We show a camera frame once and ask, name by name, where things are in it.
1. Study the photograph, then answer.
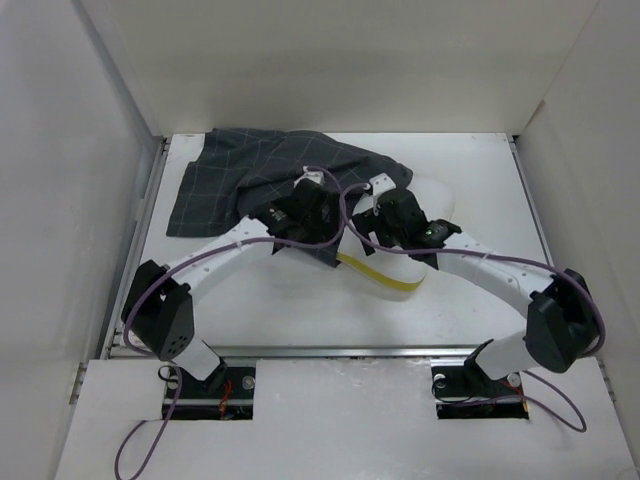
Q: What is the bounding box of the white pillow yellow edge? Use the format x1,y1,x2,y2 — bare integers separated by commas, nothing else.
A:
329,172,459,305

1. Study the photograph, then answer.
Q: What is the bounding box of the dark grey checked pillowcase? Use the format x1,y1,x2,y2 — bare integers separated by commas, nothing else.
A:
166,128,413,238

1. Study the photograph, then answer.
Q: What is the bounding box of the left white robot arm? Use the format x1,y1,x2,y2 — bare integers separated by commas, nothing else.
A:
121,177,342,397

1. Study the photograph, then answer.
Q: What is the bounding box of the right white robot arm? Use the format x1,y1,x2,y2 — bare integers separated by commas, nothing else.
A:
348,182,604,394

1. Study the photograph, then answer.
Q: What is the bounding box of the front white foam board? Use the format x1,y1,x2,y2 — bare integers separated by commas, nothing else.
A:
57,359,633,479

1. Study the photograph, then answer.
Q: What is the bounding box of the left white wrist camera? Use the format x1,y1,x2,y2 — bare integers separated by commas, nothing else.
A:
294,167,325,187

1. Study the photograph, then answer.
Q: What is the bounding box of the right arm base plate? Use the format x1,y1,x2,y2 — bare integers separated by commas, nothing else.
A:
431,340,529,420

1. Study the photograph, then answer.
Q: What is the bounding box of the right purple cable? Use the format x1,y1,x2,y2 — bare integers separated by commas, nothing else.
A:
338,182,607,434

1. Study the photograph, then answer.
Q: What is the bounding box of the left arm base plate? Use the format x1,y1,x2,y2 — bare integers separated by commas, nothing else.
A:
157,365,256,421

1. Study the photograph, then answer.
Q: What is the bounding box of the left aluminium frame rail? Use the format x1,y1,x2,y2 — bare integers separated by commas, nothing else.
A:
67,134,171,406

